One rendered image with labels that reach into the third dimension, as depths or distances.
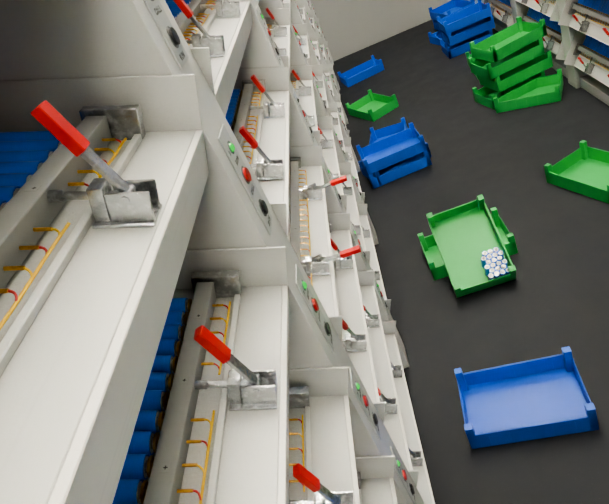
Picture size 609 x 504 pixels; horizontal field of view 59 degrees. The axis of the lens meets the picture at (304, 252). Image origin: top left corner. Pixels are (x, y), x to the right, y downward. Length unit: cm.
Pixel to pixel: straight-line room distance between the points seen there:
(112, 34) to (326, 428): 48
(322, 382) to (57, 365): 47
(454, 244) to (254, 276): 143
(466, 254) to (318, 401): 130
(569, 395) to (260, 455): 121
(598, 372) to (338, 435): 105
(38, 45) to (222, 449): 36
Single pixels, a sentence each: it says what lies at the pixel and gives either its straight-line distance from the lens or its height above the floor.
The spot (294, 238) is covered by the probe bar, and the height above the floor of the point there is 78.
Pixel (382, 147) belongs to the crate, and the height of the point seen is 9.
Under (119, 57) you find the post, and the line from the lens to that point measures 51.
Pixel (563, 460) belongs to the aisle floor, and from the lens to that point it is 148.
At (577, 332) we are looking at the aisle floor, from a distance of 172.
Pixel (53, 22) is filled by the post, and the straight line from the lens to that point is 52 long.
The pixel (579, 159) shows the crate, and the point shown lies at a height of 1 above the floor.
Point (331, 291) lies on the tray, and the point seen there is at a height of 74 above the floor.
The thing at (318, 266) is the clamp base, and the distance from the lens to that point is 91.
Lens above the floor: 126
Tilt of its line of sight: 31 degrees down
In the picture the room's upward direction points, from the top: 27 degrees counter-clockwise
